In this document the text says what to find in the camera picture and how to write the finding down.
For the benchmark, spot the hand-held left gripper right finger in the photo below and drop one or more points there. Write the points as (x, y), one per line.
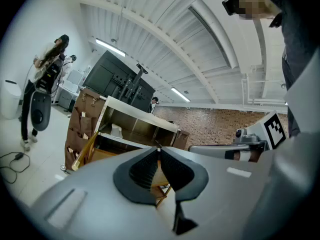
(225, 196)

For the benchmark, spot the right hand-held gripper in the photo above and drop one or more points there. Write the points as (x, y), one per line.
(260, 131)

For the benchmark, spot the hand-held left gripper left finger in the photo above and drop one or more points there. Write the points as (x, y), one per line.
(90, 196)

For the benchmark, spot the wooden shelf unit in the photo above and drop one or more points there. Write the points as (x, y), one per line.
(120, 106)

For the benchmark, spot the light wooden rack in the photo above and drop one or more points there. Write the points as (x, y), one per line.
(160, 184)

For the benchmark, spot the long ceiling light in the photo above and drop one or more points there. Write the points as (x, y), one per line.
(110, 47)
(180, 94)

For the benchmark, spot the black television on stand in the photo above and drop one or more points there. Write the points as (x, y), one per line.
(105, 76)

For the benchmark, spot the white round bin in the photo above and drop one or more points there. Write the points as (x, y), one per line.
(10, 99)

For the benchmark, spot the person's dark shirt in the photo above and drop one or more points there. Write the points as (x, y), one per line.
(300, 21)

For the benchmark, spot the person's black head camera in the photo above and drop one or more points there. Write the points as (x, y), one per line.
(231, 4)

